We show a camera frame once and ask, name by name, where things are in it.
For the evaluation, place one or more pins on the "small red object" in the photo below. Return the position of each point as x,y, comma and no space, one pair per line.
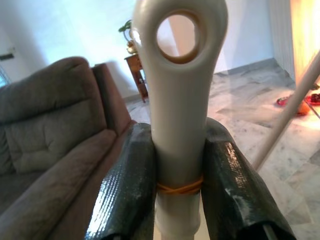
290,101
316,97

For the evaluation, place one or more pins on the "dark wooden side table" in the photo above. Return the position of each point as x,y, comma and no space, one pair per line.
133,72

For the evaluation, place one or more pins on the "orange rubber band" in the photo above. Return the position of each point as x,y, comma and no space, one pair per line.
179,190

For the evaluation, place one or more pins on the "brown fabric sofa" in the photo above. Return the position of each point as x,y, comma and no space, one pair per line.
50,130

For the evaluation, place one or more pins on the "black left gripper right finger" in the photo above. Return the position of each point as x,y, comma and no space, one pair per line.
232,195

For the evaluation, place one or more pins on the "beige louvred door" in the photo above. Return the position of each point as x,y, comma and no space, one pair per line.
285,37

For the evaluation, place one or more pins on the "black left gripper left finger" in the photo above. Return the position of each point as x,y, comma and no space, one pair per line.
125,190

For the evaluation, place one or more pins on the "beige broom purple bristles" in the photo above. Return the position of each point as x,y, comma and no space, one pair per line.
180,100

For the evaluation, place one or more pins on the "dark wall switch plate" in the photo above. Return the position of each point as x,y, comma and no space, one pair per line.
6,55

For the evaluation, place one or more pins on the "brass vase with green plant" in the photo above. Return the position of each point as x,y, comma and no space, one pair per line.
130,47

